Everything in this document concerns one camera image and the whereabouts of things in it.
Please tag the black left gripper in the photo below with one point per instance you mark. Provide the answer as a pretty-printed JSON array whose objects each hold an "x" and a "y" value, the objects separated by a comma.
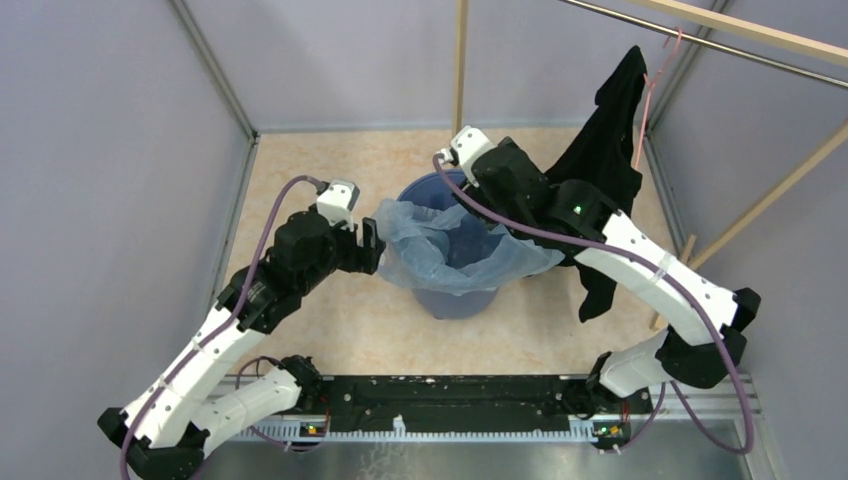
[{"x": 363, "y": 258}]

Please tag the light blue trash bag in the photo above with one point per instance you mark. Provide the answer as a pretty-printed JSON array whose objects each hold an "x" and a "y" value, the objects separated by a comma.
[{"x": 413, "y": 260}]

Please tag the blue plastic trash bin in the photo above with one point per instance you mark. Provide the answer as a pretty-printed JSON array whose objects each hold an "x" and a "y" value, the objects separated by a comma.
[{"x": 450, "y": 305}]

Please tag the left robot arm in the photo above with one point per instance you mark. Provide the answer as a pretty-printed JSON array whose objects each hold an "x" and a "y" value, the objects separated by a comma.
[{"x": 169, "y": 430}]

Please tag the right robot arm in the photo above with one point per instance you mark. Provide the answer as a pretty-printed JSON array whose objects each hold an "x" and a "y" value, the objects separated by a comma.
[{"x": 703, "y": 341}]

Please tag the black hanging garment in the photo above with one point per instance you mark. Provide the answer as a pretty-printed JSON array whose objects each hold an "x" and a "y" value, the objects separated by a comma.
[{"x": 609, "y": 146}]

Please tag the pink clothes hanger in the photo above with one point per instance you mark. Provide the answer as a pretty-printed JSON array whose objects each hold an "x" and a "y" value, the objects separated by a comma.
[{"x": 651, "y": 85}]

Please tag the metal hanging rod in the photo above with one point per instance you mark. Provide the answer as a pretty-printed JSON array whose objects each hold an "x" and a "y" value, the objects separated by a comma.
[{"x": 709, "y": 44}]

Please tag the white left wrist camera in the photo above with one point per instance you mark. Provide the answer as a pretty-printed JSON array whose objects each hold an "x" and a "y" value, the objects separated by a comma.
[{"x": 337, "y": 203}]

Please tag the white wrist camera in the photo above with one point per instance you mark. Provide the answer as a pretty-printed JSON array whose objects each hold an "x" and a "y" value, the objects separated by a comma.
[
  {"x": 466, "y": 147},
  {"x": 337, "y": 203}
]

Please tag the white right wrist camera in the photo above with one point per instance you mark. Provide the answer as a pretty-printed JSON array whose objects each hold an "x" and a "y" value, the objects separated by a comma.
[{"x": 466, "y": 147}]

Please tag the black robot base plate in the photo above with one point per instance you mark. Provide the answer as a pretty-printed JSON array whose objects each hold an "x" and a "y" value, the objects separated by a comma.
[{"x": 458, "y": 404}]

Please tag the white slotted cable duct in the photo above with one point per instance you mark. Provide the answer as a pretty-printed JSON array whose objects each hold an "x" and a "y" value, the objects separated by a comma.
[{"x": 294, "y": 431}]

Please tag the wooden clothes rack frame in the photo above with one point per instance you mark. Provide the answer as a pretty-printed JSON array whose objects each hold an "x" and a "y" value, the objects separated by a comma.
[{"x": 722, "y": 132}]

